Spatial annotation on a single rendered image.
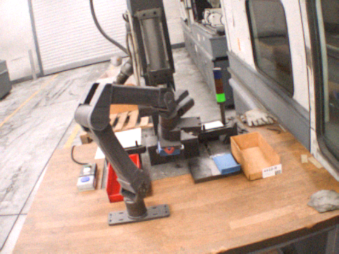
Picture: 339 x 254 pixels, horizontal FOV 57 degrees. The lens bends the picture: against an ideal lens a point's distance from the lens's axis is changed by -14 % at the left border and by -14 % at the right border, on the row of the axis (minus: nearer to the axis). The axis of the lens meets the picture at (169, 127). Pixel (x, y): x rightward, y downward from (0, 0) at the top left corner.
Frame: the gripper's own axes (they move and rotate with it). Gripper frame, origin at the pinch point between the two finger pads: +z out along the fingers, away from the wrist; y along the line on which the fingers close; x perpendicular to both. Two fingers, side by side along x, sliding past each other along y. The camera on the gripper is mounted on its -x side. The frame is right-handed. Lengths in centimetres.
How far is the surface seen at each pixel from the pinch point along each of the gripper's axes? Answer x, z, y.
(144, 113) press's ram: 7.6, -2.4, 17.0
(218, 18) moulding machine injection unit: -99, 159, 356
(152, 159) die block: 6.2, 14.8, 8.0
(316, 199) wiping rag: -43, -12, -34
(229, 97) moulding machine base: -93, 212, 244
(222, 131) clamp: -23.1, 12.2, 17.3
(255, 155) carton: -33.2, 8.6, 0.4
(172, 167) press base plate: -1.2, 14.2, 2.9
